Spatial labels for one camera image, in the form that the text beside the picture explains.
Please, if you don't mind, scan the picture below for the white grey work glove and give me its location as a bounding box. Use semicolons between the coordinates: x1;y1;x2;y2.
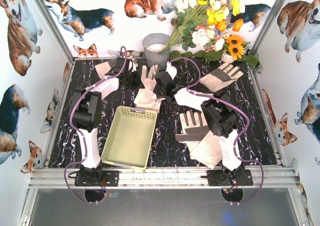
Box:
133;64;164;114

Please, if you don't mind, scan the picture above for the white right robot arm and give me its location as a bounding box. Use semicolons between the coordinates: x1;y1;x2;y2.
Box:
155;71;244;180

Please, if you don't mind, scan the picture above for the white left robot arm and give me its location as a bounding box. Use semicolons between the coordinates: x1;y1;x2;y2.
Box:
69;71;144;178

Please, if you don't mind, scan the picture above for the pale green storage basket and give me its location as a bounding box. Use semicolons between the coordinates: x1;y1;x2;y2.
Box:
101;106;158;171

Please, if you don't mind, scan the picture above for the white grey glove back left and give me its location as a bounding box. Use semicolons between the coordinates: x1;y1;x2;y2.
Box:
95;56;138;79

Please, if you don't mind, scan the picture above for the grey metal bucket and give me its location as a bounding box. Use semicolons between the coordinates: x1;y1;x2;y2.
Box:
142;33;170;69

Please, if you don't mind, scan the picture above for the white glove front centre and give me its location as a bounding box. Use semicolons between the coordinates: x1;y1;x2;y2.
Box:
175;110;209;143

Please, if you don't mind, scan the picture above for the white grey glove back right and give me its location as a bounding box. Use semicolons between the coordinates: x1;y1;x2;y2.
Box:
200;62;243;93

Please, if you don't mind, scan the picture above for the white ribbed flower pot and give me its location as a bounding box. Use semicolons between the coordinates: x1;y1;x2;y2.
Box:
221;52;235;64

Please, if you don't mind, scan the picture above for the artificial flower bouquet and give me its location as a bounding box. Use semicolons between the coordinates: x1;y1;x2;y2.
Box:
159;0;260;67

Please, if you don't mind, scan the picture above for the white glove front right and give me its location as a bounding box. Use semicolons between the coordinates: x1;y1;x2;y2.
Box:
188;131;222;169

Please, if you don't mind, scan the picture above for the aluminium front frame rail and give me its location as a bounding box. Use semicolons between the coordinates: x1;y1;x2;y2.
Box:
28;165;299;189

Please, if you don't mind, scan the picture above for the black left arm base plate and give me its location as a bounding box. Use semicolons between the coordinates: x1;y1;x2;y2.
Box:
74;170;120;187

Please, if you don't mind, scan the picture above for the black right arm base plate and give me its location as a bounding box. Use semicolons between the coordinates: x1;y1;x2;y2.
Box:
200;169;254;186

